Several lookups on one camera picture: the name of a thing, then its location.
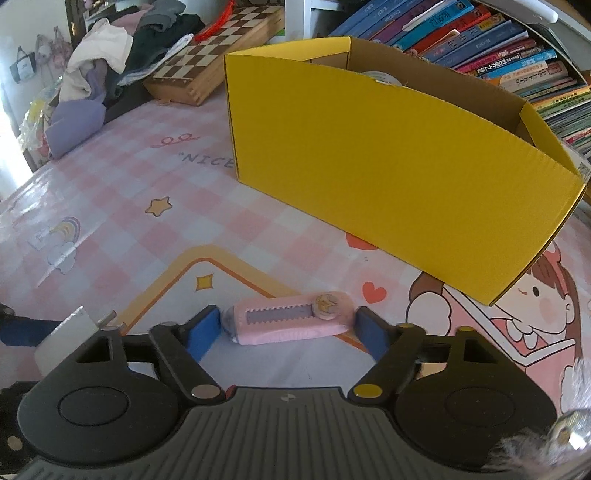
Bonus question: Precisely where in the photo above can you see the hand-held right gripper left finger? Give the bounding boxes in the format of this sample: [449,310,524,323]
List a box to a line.
[44,305,227,402]

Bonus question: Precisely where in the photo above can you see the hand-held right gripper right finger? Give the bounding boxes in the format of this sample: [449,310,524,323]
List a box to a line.
[347,305,532,402]

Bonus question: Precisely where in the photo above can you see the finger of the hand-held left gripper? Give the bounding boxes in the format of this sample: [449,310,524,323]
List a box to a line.
[0,383,29,467]
[0,302,58,347]

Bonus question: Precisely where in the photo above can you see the white charger plug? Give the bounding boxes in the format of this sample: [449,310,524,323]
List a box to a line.
[34,306,158,378]

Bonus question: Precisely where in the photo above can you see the pink utility knife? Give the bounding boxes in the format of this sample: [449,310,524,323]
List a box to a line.
[222,292,355,346]

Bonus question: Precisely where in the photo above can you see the yellow cardboard box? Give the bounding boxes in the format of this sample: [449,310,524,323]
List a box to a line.
[224,36,587,306]

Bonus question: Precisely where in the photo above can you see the clear printed tape roll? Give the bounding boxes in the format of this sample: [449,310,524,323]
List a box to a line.
[360,70,409,88]

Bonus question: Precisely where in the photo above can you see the pink checked tablecloth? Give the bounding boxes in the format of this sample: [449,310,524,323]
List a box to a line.
[0,88,591,416]

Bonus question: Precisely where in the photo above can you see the white fluffy fabric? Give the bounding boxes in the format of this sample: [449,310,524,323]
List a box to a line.
[489,355,591,480]

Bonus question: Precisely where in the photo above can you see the purple garment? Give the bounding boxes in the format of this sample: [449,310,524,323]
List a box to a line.
[45,99,106,160]

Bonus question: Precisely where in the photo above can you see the dark hanging tote bag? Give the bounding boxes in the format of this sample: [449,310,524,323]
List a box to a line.
[10,46,37,85]

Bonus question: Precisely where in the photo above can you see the black garment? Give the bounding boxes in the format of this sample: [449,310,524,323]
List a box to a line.
[104,13,206,125]

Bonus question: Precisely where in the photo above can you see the wooden chessboard box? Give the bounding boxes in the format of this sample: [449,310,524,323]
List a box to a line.
[142,4,286,107]

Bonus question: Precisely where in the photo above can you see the red tassel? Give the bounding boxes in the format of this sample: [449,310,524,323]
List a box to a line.
[194,0,236,42]

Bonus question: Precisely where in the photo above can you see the row of leaning books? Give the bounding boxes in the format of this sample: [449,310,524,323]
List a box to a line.
[325,0,591,148]

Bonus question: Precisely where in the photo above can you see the grey garment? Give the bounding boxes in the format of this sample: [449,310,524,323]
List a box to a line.
[141,0,188,28]

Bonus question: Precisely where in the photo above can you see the white bookshelf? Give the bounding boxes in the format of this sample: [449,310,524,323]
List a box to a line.
[284,0,333,42]

